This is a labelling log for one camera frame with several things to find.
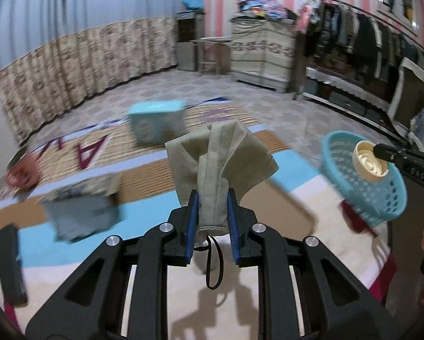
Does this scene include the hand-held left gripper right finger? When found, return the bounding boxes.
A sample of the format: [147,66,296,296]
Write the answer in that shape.
[226,188,402,340]

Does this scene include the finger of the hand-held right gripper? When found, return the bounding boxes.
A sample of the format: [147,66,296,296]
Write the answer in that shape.
[373,143,411,166]

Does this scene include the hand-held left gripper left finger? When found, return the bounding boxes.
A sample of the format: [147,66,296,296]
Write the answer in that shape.
[24,188,200,340]

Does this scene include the cream plastic lid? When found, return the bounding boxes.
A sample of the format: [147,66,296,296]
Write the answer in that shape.
[352,141,389,184]

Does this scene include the blue plastic basket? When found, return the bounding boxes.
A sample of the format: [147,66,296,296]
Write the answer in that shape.
[320,130,409,228]

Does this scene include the beige face mask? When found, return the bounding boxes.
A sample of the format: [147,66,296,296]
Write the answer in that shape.
[164,120,280,289]

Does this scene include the printed blanket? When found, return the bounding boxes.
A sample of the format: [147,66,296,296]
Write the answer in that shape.
[0,97,393,340]

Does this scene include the low cabinet with lace cover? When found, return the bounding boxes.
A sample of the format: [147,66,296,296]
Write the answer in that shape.
[305,64,394,129]

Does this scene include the grey blue fabric pouch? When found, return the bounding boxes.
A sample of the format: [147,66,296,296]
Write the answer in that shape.
[41,175,123,244]

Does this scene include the teal cardboard box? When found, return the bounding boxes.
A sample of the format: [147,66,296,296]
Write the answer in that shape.
[128,100,187,146]

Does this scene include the row of hanging clothes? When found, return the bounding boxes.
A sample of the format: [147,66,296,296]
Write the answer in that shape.
[304,2,424,80]

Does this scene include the metal clothes rack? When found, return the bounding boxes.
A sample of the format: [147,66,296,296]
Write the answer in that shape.
[306,0,424,62]

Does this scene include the patterned cloth covered cabinet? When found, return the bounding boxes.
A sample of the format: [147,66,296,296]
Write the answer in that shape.
[231,17,298,93]

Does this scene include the pink hanging garment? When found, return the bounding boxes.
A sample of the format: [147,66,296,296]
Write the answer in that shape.
[297,0,316,33]

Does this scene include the small white folding table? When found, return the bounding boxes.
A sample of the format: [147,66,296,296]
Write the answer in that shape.
[192,36,233,76]

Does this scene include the water dispenser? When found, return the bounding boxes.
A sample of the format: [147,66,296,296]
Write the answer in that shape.
[177,10,206,72]

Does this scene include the pile of clothes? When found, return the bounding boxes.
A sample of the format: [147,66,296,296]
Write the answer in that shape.
[237,0,288,20]

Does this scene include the blue floral curtain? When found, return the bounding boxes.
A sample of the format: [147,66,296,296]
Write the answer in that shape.
[0,0,78,146]
[61,0,180,110]

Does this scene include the white wooden frame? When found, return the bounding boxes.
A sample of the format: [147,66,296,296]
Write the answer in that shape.
[388,57,424,139]

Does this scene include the brown wooden post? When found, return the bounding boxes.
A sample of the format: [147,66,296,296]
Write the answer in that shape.
[293,31,307,100]

